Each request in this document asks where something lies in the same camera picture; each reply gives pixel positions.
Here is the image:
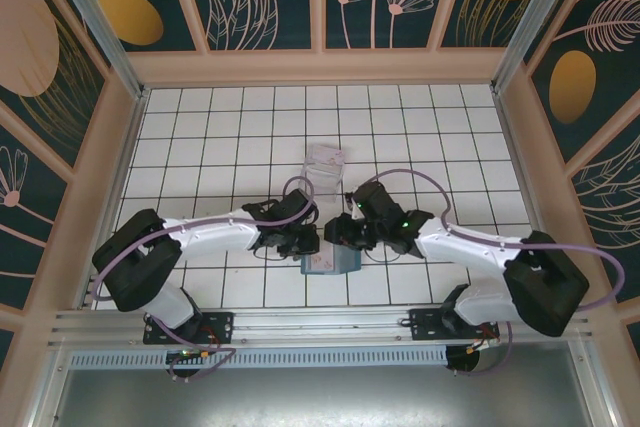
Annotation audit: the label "wall panel with pink leaves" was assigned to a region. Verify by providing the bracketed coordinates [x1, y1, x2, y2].
[569, 134, 640, 304]

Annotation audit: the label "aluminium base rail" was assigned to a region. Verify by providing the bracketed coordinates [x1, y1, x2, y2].
[47, 299, 594, 348]

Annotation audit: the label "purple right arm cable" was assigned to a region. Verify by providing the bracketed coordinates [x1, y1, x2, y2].
[367, 169, 626, 378]

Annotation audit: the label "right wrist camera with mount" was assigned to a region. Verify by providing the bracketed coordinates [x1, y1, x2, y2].
[343, 190, 362, 222]

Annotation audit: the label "teal card holder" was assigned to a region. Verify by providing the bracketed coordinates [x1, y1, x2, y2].
[299, 244, 362, 277]

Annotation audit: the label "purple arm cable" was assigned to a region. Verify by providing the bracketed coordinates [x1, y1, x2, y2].
[367, 169, 626, 378]
[91, 175, 319, 384]

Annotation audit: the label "clear acrylic card stand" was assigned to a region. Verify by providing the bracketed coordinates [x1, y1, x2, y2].
[298, 144, 347, 206]

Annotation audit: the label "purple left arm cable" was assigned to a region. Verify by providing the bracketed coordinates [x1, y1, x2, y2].
[91, 175, 319, 384]

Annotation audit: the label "aluminium side rail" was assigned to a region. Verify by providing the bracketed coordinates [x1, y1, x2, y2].
[79, 89, 149, 311]

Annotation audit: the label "wall panel with single flower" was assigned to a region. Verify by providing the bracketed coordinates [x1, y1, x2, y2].
[0, 121, 69, 311]

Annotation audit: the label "thin black camera cable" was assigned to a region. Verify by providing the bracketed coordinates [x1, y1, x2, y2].
[367, 246, 401, 264]
[252, 249, 291, 264]

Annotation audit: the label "slotted grey cable duct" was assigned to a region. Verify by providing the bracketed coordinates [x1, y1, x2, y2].
[67, 345, 450, 369]

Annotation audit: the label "wall panel gold oval feathers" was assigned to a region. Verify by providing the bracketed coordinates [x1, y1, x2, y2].
[529, 0, 640, 163]

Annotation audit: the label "aluminium corner post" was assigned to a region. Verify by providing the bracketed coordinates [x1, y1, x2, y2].
[490, 0, 576, 93]
[39, 0, 147, 99]

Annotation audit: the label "wall panel with big beige disc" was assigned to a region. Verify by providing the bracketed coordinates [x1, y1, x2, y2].
[0, 0, 109, 176]

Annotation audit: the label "grey metal sheet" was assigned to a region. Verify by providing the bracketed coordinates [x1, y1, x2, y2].
[49, 341, 619, 427]

